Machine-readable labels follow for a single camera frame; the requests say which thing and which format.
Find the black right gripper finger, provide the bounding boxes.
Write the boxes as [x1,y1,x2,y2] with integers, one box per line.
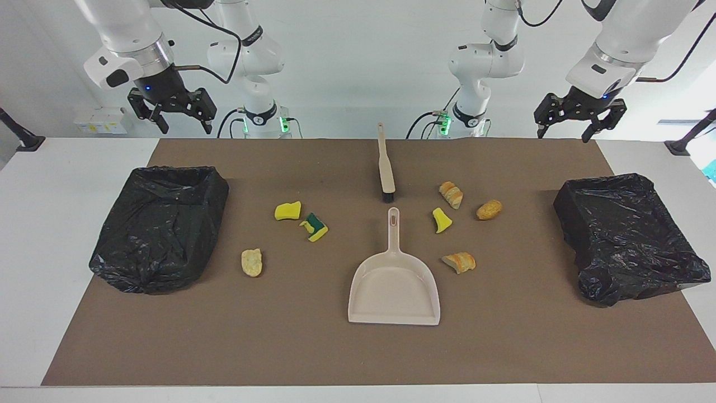
[187,87,218,135]
[128,88,169,134]

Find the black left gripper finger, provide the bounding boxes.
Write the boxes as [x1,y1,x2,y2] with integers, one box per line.
[581,99,628,143]
[534,93,567,139]

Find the striped bread chunk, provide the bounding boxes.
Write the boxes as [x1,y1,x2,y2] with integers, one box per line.
[439,181,464,210]

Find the beige hand brush black bristles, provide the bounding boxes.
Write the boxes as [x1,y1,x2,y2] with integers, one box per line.
[377,123,396,203]

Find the striped croissant piece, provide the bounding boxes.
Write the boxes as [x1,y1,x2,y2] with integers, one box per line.
[441,252,477,275]

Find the beige plastic dustpan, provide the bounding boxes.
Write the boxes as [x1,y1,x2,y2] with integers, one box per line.
[348,207,441,326]

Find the bin with black trash bag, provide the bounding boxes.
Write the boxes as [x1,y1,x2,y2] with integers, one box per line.
[89,166,230,295]
[554,173,712,307]

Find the pale flat bread piece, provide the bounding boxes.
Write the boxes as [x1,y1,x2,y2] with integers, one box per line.
[241,249,263,278]

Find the green and yellow sponge piece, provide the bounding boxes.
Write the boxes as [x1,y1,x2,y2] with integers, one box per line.
[299,213,329,242]

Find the brown table mat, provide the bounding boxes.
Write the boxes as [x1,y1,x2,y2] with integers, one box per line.
[42,138,716,387]

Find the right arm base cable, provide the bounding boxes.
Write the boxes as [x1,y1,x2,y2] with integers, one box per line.
[217,109,244,139]

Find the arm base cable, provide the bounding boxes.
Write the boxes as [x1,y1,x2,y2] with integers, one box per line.
[217,109,244,139]
[407,111,446,139]

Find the white wall socket box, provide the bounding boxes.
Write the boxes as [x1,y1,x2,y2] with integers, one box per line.
[74,107,128,135]

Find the left arm gripper cable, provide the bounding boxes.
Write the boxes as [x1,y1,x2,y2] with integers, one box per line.
[637,14,716,83]

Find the black camera stand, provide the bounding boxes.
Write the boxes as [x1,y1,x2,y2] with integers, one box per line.
[665,109,716,156]
[0,107,45,152]

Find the left arm base cable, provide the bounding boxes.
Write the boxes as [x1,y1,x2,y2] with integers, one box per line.
[407,111,446,139]

